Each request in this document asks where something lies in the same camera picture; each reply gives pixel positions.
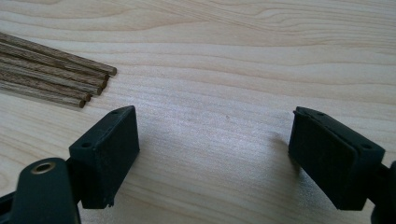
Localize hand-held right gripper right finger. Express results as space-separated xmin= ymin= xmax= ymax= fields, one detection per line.
xmin=288 ymin=105 xmax=386 ymax=211

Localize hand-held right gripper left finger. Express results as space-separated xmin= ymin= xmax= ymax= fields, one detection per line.
xmin=68 ymin=105 xmax=141 ymax=210

